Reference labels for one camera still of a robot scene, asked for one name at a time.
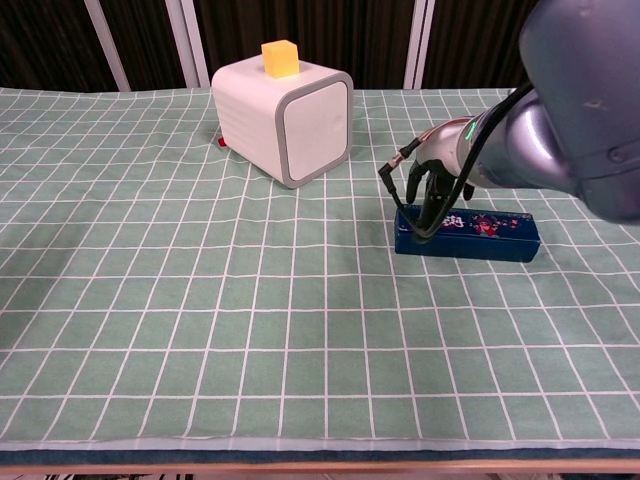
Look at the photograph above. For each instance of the white toaster-shaped box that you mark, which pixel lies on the white toaster-shaped box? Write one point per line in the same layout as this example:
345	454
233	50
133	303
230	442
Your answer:
250	115

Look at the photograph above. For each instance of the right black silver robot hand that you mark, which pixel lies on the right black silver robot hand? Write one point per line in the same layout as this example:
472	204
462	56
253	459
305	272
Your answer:
442	145

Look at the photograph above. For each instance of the thin white frame post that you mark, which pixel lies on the thin white frame post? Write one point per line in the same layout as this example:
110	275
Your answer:
107	45

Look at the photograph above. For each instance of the wide white frame post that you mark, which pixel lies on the wide white frame post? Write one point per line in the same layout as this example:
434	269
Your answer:
187	42

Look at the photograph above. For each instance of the green grid tablecloth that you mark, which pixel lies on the green grid tablecloth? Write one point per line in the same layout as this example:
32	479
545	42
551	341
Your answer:
200	300

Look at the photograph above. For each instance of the blue pencil case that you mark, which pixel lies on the blue pencil case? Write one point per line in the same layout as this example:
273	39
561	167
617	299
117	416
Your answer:
495	240

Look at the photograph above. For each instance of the yellow cube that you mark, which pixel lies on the yellow cube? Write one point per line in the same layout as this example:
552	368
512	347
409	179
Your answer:
280	60

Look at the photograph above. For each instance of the dark pleated curtain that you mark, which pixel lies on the dark pleated curtain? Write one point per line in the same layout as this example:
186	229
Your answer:
325	25

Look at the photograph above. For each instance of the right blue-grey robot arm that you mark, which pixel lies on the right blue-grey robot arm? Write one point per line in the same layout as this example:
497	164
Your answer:
575	75

